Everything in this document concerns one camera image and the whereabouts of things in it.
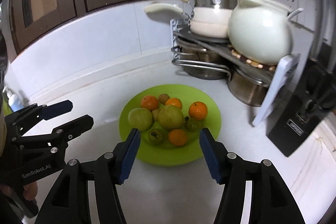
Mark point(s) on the cream saucepan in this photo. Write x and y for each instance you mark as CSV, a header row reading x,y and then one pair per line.
x,y
189,3
205,21

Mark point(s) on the person's left hand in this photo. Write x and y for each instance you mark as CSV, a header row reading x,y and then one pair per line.
x,y
29,193

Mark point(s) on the brown kiwi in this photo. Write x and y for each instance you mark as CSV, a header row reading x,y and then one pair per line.
x,y
163,98
155,114

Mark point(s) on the white blue pump bottle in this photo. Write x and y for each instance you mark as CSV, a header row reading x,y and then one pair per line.
x,y
13,100

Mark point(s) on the black knife block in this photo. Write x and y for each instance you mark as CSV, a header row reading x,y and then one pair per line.
x,y
313,99

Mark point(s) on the steel pot under rack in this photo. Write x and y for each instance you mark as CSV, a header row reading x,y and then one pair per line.
x,y
248,90

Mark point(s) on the white ceramic pot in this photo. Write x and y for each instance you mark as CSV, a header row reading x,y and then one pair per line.
x,y
260,30

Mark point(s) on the green plastic plate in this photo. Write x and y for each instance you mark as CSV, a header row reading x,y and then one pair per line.
x,y
167,154

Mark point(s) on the steel pan under rack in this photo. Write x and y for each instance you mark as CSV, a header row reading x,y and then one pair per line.
x,y
200,62

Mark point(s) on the grey pot rack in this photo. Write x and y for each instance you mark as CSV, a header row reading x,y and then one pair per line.
x,y
276,77

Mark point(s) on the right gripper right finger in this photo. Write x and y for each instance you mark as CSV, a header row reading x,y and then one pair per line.
x,y
271,201

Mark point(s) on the wall power sockets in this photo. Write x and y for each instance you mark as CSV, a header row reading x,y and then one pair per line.
x,y
305,19

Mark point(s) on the small orange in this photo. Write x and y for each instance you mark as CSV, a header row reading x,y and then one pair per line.
x,y
174,102

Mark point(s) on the green tomato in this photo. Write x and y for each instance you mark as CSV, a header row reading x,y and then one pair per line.
x,y
193,125
156,136

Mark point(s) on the green apple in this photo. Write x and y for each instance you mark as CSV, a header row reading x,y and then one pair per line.
x,y
140,118

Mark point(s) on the yellow pear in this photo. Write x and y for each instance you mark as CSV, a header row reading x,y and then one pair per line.
x,y
171,117

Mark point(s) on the large orange mandarin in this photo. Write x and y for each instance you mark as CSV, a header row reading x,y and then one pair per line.
x,y
150,102

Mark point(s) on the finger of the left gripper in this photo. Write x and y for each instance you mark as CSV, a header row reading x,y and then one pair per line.
x,y
60,135
21,121

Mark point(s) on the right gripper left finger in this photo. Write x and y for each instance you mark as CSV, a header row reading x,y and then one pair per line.
x,y
68,199

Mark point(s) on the cream saucepan upper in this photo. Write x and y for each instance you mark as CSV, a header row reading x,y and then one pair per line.
x,y
189,3

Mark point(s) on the small orange mandarin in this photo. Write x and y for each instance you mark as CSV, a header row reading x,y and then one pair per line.
x,y
177,137

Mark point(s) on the cream saucepan lower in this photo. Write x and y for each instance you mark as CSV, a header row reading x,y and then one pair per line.
x,y
205,21

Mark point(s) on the orange with stem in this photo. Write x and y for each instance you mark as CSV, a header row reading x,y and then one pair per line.
x,y
198,110

